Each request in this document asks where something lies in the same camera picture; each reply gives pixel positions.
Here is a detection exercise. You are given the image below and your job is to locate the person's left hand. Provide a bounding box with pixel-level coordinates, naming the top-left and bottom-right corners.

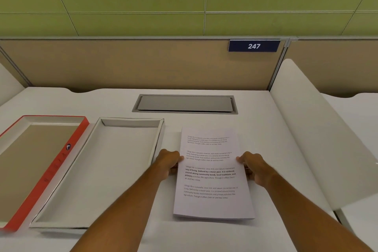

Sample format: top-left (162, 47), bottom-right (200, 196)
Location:
top-left (154, 149), bottom-right (185, 176)

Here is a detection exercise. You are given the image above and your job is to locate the red cardboard box lid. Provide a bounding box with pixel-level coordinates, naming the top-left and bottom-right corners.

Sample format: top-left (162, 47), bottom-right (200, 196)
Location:
top-left (0, 115), bottom-right (90, 231)

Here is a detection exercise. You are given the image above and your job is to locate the stack of printed white paper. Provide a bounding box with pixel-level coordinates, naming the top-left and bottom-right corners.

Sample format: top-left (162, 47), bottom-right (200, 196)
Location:
top-left (173, 127), bottom-right (256, 220)

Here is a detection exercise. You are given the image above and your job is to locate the person's left forearm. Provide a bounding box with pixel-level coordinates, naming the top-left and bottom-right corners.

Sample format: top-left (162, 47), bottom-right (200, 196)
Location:
top-left (70, 163), bottom-right (172, 252)

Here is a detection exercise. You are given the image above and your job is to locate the white side divider panel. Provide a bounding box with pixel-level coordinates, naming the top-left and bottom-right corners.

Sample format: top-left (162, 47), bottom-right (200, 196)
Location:
top-left (270, 59), bottom-right (378, 211)
top-left (0, 62), bottom-right (25, 106)

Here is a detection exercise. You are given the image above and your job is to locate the white cardboard box tray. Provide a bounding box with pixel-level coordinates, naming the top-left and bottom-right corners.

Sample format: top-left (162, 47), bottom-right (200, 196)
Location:
top-left (29, 117), bottom-right (165, 229)

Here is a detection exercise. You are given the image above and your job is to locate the person's right forearm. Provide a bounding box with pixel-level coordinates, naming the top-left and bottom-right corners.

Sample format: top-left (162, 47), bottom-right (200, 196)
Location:
top-left (256, 164), bottom-right (374, 252)

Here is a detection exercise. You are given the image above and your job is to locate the blue number sign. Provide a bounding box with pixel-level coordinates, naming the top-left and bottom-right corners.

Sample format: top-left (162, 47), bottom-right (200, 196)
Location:
top-left (228, 40), bottom-right (281, 53)

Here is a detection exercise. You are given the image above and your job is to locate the beige desk partition panel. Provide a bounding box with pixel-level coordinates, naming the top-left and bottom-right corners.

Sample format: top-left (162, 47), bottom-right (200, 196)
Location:
top-left (283, 37), bottom-right (378, 98)
top-left (0, 36), bottom-right (290, 93)

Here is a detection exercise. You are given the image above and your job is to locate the grey desk cable hatch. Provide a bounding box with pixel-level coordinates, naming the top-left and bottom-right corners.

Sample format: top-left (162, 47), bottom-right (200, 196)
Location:
top-left (132, 94), bottom-right (238, 114)

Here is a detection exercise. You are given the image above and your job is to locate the person's right hand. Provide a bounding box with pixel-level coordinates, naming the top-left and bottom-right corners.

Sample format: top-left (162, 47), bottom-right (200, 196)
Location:
top-left (236, 151), bottom-right (276, 187)

